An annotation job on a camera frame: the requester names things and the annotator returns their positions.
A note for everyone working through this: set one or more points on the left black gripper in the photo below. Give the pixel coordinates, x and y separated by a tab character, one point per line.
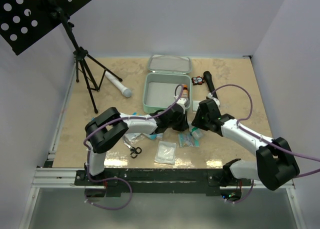
184	125

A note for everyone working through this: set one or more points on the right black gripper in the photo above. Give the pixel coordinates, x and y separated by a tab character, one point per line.
196	122

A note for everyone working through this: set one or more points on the clear bottle green label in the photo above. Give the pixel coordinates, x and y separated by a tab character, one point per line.
196	133

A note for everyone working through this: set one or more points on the blue plaster packet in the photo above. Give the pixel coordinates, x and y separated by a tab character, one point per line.
154	136

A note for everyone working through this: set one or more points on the brown medicine bottle orange cap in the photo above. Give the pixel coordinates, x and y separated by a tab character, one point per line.
185	92

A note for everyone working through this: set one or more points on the mint green medicine case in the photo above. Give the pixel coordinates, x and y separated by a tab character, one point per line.
166	73

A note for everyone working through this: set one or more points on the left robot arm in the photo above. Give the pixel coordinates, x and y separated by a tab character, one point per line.
103	132

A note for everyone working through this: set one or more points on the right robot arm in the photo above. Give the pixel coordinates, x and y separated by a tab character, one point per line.
274	165

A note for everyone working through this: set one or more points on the teal cotton swab bag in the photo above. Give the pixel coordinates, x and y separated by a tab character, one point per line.
186	140

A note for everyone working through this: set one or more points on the white gauze pad packet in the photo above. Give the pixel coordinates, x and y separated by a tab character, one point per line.
166	153

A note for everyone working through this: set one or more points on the red owl toy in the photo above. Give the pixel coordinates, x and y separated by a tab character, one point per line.
198	80

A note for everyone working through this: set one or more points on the black microphone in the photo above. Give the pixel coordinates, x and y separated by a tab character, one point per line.
207	76

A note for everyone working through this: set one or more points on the small clear plaster bag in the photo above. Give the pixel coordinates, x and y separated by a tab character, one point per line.
133	138

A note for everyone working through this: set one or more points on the white microphone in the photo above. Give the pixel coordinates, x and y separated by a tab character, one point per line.
125	91

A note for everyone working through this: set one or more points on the black perforated music stand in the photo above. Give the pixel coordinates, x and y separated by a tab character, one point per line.
25	22

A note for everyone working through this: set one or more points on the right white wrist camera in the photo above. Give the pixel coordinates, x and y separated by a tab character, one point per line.
212	97

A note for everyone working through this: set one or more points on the black handled scissors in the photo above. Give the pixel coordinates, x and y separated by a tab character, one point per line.
134	151

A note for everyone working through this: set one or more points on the black base frame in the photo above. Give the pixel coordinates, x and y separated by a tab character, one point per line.
157	181

